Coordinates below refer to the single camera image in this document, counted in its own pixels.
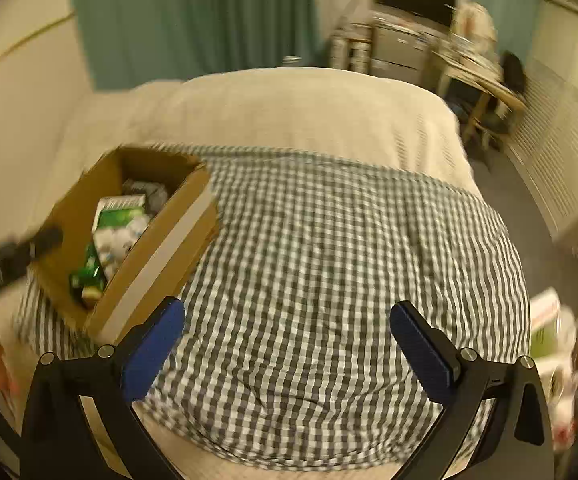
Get green and white carton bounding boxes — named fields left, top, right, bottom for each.
left=91, top=194, right=152, bottom=233

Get checked cloth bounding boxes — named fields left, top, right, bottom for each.
left=14, top=144, right=530, bottom=471

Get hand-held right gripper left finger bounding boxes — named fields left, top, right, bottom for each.
left=19, top=296, right=186, bottom=480

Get white plush toy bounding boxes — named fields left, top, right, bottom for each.
left=94, top=225, right=140, bottom=266

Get narrow green curtain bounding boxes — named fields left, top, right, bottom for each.
left=472, top=0, right=540, bottom=61

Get wide green curtain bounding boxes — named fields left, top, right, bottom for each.
left=69, top=0, right=320, bottom=93

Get cream blanket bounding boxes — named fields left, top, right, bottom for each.
left=0, top=66, right=475, bottom=480

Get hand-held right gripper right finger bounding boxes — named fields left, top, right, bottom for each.
left=389, top=300, right=555, bottom=480

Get white and red carton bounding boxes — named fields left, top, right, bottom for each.
left=528, top=287, right=562, bottom=331

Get white louvred wardrobe doors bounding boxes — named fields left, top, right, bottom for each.
left=506, top=0, right=578, bottom=246

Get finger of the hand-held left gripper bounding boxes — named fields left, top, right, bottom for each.
left=14, top=226, right=64, bottom=265

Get brown cardboard box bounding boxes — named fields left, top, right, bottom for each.
left=29, top=144, right=221, bottom=346

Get white round mirror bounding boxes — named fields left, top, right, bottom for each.
left=452, top=2, right=497, bottom=48

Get black bag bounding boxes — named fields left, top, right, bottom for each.
left=499, top=51, right=527, bottom=96

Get grey cabinet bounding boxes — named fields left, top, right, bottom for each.
left=371, top=12, right=435, bottom=81

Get white plastic bag with print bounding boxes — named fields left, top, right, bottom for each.
left=121, top=178, right=170, bottom=216

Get white wooden desk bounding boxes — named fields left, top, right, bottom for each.
left=431, top=42, right=527, bottom=111

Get white drawer unit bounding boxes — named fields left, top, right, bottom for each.
left=330, top=30, right=372, bottom=73

